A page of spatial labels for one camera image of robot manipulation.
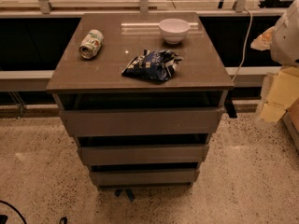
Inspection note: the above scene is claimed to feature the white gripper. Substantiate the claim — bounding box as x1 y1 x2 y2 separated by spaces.
250 26 299 129

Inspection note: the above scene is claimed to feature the grey bottom drawer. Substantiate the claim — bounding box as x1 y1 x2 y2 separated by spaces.
90 169 199 187

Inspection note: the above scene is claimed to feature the grey drawer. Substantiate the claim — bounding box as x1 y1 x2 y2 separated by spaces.
60 108 224 137
90 169 199 187
78 145 209 165

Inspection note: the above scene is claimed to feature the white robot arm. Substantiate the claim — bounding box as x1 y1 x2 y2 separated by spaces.
250 0 299 129

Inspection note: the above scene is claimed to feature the grey top drawer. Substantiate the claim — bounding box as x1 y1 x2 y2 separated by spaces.
60 108 224 137

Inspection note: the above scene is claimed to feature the grey drawer cabinet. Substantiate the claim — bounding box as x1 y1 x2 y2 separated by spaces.
45 11 235 191

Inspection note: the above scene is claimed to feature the grey middle drawer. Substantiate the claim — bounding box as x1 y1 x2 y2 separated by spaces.
78 145 209 165

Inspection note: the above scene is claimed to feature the wooden box right edge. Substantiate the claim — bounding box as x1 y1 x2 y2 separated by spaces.
282 100 299 151

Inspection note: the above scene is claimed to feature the white bowl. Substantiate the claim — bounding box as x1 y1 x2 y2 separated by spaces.
159 19 190 44

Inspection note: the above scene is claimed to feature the blue chip bag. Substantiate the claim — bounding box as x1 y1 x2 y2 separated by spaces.
121 49 183 82

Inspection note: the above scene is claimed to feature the crushed green white can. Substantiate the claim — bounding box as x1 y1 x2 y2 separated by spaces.
78 29 104 59

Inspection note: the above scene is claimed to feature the white cable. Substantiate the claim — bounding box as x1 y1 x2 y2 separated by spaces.
231 7 254 82

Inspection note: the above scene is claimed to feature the black floor cable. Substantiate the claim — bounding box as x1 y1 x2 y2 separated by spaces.
0 199 28 224

